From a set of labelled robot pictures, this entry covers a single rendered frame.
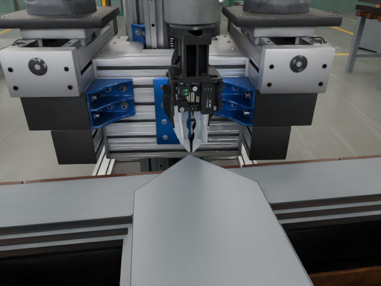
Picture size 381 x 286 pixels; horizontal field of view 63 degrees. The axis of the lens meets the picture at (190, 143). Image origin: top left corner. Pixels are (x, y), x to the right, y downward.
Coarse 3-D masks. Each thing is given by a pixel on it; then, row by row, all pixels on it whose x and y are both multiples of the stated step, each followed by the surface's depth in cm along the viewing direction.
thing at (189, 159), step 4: (188, 156) 52; (192, 156) 52; (180, 160) 51; (184, 160) 51; (188, 160) 51; (192, 160) 51; (196, 160) 51; (200, 160) 51; (176, 164) 50; (180, 164) 50; (184, 164) 50; (188, 164) 50; (192, 164) 50
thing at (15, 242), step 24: (288, 216) 42; (312, 216) 43; (336, 216) 43; (360, 216) 43; (0, 240) 38; (24, 240) 38; (48, 240) 39; (72, 240) 39; (96, 240) 39; (120, 240) 40
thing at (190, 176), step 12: (168, 168) 49; (180, 168) 49; (192, 168) 49; (204, 168) 49; (216, 168) 49; (156, 180) 46; (168, 180) 46; (180, 180) 46; (192, 180) 46; (204, 180) 46; (216, 180) 46; (228, 180) 46; (240, 180) 46; (252, 180) 46
